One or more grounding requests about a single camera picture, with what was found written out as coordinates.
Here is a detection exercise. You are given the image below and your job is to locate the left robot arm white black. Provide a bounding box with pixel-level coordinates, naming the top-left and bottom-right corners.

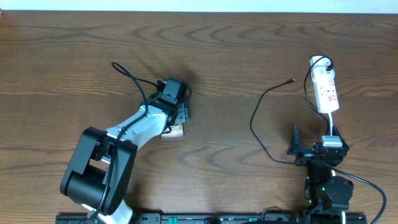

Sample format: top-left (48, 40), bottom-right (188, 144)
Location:
top-left (55, 78), bottom-right (192, 223)

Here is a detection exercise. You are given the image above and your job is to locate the white power strip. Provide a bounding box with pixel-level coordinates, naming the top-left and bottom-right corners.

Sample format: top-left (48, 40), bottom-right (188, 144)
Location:
top-left (310, 55), bottom-right (339, 114)

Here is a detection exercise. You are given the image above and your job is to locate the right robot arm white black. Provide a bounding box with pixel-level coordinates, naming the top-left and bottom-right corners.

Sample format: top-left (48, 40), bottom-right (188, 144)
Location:
top-left (287, 126), bottom-right (354, 223)

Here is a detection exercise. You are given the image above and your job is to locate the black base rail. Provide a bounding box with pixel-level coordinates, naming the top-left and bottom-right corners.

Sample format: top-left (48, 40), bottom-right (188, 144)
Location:
top-left (55, 212), bottom-right (368, 224)

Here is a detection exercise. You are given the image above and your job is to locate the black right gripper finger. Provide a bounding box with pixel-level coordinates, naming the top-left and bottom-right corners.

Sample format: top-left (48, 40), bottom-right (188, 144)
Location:
top-left (332, 126), bottom-right (346, 145)
top-left (287, 125), bottom-right (302, 155)

